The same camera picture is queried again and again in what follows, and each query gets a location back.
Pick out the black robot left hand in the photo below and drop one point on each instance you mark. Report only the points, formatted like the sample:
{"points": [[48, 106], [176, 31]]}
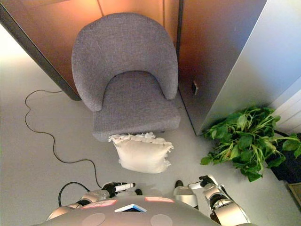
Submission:
{"points": [[113, 187]]}

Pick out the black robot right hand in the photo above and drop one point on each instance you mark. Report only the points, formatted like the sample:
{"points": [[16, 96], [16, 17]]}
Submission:
{"points": [[207, 181]]}

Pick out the white fringed pillow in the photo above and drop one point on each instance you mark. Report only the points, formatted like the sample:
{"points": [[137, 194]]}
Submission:
{"points": [[141, 153]]}

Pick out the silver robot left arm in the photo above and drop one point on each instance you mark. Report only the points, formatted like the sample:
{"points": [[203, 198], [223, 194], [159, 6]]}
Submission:
{"points": [[94, 196]]}

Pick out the silver robot right leg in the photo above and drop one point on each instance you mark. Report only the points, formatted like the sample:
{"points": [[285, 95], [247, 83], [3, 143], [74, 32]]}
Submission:
{"points": [[185, 196]]}

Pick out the black robot left foot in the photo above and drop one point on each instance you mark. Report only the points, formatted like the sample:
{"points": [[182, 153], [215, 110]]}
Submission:
{"points": [[138, 191]]}

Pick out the black robot foot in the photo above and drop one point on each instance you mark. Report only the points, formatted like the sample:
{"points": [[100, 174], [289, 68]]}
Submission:
{"points": [[138, 191], [179, 183]]}

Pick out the black robot right foot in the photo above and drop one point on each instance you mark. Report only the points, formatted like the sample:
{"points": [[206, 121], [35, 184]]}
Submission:
{"points": [[179, 183]]}

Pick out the grey robot torso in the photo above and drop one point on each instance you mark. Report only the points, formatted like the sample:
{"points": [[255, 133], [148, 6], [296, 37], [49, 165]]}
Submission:
{"points": [[131, 214]]}

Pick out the green leafy plant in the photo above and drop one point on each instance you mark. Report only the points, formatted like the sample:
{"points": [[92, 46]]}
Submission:
{"points": [[244, 141]]}

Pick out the black plant pot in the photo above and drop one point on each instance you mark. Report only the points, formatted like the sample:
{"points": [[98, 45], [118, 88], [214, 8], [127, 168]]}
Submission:
{"points": [[289, 164]]}

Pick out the wooden framed box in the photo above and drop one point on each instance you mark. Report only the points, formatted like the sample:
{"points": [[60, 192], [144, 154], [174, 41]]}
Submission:
{"points": [[295, 194]]}

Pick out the white drawer cabinet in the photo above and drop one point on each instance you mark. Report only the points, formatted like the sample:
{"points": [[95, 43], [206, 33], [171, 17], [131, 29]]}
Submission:
{"points": [[288, 110]]}

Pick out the grey fabric armchair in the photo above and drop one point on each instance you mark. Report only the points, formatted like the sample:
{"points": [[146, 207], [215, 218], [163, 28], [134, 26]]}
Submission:
{"points": [[122, 58]]}

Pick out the dark metal frame post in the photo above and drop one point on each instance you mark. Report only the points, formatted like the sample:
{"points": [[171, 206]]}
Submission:
{"points": [[179, 28]]}

